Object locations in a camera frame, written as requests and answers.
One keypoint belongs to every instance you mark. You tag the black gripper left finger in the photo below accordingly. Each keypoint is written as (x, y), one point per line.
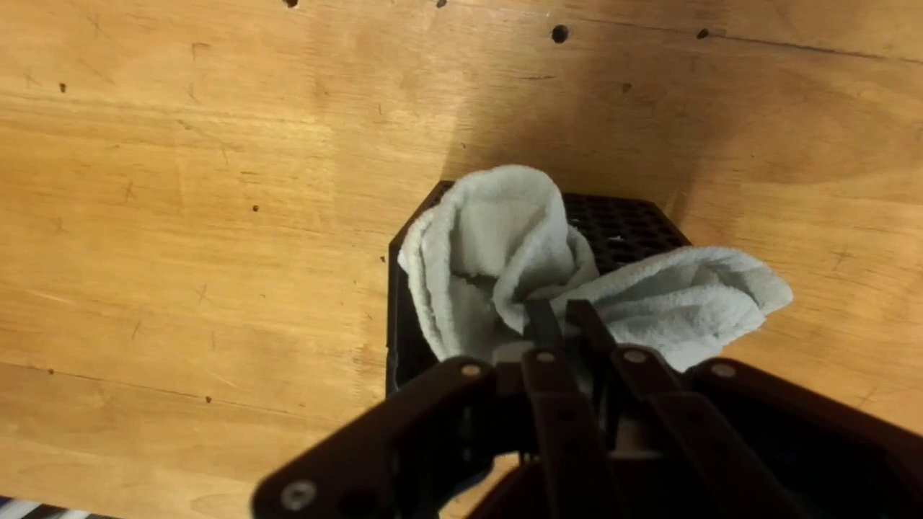
(406, 451)

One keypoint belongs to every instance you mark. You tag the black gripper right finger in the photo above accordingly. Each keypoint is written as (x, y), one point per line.
(768, 442)

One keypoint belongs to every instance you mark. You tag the black perforated box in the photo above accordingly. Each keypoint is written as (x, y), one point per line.
(625, 227)

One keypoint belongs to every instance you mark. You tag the white towel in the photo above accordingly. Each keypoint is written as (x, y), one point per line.
(500, 242)

